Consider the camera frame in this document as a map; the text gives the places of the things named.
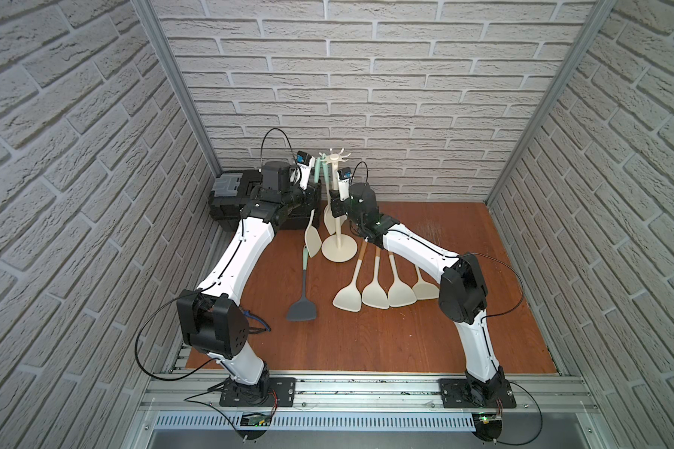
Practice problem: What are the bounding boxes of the grey spatula mint handle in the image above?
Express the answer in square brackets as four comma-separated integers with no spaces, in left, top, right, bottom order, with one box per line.
[286,247,318,322]

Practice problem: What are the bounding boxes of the aluminium mounting rail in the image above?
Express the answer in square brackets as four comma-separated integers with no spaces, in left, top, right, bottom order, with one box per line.
[138,370,599,413]

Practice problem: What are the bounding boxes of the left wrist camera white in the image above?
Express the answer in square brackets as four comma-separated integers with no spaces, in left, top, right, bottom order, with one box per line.
[295,151,318,190]

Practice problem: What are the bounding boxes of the cream utensil rack stand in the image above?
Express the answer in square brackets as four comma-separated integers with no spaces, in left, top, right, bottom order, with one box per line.
[321,149,358,263]

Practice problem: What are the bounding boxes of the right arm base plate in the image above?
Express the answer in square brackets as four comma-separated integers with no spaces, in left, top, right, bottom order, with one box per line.
[438,378,517,409]

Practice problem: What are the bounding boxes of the black plastic toolbox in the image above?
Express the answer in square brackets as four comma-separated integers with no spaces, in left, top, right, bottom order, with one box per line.
[209,169,322,232]

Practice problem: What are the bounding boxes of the blue handled pliers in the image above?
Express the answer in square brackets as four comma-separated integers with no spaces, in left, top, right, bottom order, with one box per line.
[243,310,271,335]

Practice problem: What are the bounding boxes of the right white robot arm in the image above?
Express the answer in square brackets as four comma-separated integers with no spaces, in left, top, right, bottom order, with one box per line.
[330,183,507,401]

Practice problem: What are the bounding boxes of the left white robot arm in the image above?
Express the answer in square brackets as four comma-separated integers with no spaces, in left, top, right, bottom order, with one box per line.
[176,152,319,397]

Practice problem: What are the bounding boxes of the cream spatula wooden handle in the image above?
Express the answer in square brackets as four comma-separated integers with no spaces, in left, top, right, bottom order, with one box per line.
[333,241,368,312]
[361,248,389,310]
[388,252,417,308]

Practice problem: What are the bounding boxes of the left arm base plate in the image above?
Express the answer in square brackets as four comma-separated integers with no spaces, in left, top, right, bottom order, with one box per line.
[219,377,296,408]

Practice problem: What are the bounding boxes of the cream scoop mint handle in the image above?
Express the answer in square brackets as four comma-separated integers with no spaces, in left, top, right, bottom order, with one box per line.
[323,164,337,235]

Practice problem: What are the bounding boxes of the cream spatula mint handle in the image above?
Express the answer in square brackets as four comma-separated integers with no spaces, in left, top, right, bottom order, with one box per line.
[412,265,440,300]

